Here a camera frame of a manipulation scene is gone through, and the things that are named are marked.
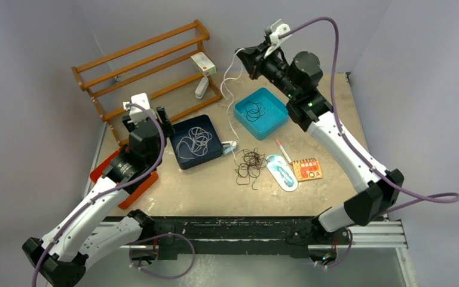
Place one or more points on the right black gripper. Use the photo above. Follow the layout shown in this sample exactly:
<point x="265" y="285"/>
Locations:
<point x="253" y="60"/>

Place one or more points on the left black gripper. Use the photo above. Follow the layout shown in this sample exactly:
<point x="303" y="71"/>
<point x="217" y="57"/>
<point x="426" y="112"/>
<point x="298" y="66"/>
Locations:
<point x="162" y="118"/>

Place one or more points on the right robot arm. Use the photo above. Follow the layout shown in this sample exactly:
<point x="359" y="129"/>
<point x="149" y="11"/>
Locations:
<point x="375" y="185"/>

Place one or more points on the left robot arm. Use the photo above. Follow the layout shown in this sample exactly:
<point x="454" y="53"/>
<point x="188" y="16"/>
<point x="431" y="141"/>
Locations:
<point x="63" y="255"/>

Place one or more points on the dark blue square tray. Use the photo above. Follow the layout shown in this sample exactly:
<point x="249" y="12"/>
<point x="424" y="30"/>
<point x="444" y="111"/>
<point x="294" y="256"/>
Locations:
<point x="195" y="141"/>

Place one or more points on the teal square tray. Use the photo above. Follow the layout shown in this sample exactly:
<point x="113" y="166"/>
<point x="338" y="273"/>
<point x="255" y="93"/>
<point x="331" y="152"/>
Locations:
<point x="261" y="113"/>

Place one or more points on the orange square tray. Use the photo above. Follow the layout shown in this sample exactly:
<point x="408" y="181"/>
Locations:
<point x="97" y="172"/>

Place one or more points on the orange white pen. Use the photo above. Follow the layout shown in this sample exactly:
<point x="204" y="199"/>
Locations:
<point x="283" y="151"/>

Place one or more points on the wooden shelf rack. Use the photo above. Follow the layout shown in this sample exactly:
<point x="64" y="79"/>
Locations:
<point x="160" y="66"/>

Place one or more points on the white blue small device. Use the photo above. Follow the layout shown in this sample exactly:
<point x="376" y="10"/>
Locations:
<point x="228" y="147"/>

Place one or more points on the toothbrush blister pack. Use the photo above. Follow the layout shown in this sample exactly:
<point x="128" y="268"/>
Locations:
<point x="281" y="172"/>

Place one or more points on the orange small notebook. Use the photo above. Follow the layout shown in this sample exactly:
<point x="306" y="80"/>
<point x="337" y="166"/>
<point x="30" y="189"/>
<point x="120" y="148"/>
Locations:
<point x="307" y="169"/>

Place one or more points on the white cardboard box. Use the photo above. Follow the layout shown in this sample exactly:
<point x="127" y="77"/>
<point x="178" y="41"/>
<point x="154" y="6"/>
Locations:
<point x="204" y="64"/>

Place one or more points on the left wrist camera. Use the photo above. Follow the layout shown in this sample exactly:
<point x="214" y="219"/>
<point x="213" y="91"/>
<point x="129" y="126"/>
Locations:
<point x="138" y="108"/>

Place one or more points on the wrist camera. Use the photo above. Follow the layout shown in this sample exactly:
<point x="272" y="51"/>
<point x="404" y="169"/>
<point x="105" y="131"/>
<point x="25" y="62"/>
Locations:
<point x="138" y="108"/>
<point x="275" y="35"/>

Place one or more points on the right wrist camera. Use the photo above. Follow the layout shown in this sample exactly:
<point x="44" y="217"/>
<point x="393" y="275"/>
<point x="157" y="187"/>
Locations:
<point x="275" y="35"/>

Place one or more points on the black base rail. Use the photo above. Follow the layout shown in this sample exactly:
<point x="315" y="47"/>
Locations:
<point x="295" y="236"/>

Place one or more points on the aluminium frame rails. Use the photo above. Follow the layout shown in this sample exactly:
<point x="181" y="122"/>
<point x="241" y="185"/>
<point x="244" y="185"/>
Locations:
<point x="376" y="234"/>

